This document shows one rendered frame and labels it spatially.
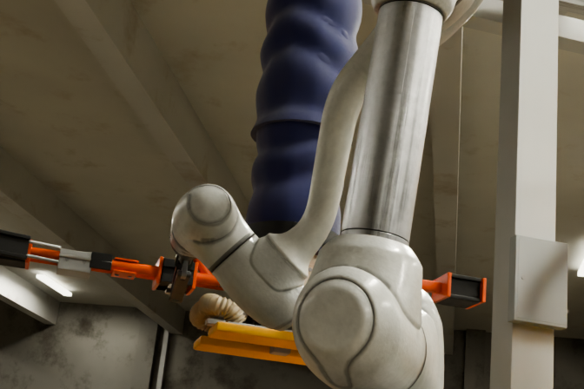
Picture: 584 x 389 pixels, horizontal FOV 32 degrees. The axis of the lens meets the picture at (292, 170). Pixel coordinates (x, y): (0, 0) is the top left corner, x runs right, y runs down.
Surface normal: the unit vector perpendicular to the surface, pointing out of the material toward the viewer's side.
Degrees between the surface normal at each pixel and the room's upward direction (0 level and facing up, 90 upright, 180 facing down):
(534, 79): 90
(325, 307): 97
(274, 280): 103
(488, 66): 180
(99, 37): 180
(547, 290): 90
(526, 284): 90
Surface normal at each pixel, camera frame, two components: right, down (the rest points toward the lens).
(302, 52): 0.04, -0.59
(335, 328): -0.35, -0.26
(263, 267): 0.03, -0.16
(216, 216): 0.26, -0.22
